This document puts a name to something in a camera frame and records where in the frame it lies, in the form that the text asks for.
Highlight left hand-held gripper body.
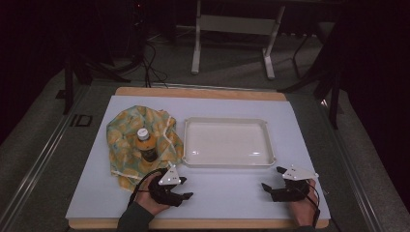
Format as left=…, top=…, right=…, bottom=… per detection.
left=148, top=163, right=188, bottom=208

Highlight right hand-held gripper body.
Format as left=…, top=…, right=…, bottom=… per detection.
left=271, top=164, right=320, bottom=204

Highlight orange juice bottle white cap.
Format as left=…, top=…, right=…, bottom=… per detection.
left=134, top=128, right=160, bottom=163

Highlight white plastic tray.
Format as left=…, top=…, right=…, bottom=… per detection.
left=182, top=116, right=278, bottom=169

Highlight yellow green patterned cloth bag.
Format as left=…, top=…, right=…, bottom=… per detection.
left=105, top=104, right=185, bottom=191

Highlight person's right hand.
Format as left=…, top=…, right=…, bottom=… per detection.
left=287, top=178, right=319, bottom=228

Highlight person's left hand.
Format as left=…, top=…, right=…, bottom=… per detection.
left=132, top=173, right=172, bottom=217

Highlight white table mat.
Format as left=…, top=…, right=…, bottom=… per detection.
left=65, top=95, right=332, bottom=221

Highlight black metal stand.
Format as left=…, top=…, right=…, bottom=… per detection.
left=62, top=52, right=132, bottom=116
left=277, top=18, right=348, bottom=131

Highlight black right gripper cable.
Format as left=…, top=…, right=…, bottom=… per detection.
left=296, top=183, right=322, bottom=230

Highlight black floor cables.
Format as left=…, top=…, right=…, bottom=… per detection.
left=140, top=41, right=169, bottom=89

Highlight white metal desk frame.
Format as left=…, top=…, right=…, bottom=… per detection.
left=190, top=0, right=286, bottom=81

